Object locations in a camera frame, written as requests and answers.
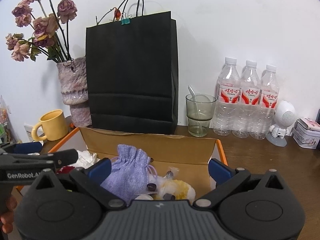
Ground person's left hand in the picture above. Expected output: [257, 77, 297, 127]
[1, 196, 17, 234]

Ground red fabric flower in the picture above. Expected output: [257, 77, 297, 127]
[57, 166, 75, 174]

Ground colourful snack packets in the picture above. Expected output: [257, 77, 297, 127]
[0, 96, 16, 144]

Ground white card on table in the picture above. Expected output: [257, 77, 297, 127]
[24, 124, 44, 142]

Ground crumpled white tissue in box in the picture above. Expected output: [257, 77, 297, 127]
[71, 150, 100, 169]

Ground yellow ceramic mug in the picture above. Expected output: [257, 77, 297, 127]
[31, 109, 68, 141]

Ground orange cardboard box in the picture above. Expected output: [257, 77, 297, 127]
[45, 128, 227, 197]

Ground clear spoon in glass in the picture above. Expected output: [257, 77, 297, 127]
[188, 85, 203, 133]

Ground yellow plush toy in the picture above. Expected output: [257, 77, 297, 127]
[152, 179, 196, 204]

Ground right water bottle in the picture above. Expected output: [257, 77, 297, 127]
[250, 64, 279, 140]

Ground water bottle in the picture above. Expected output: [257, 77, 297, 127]
[250, 64, 279, 140]
[213, 57, 241, 136]
[232, 60, 261, 139]

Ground middle water bottle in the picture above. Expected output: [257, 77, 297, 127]
[232, 60, 261, 139]

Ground green glass tumbler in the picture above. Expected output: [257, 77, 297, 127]
[185, 94, 216, 137]

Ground left water bottle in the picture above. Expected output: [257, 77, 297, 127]
[213, 57, 241, 136]

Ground purple textured vase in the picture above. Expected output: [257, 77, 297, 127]
[56, 57, 92, 127]

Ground white robot figurine speaker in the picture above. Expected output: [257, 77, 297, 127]
[266, 100, 296, 147]

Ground small tin box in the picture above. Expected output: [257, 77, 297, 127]
[292, 118, 319, 150]

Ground dried pink roses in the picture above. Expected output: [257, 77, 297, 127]
[5, 0, 78, 63]

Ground black paper bag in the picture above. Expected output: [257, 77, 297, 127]
[86, 0, 178, 134]

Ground teal binder clip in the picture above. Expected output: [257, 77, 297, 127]
[121, 13, 132, 25]

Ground purple drawstring pouch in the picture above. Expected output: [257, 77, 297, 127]
[100, 144, 150, 204]

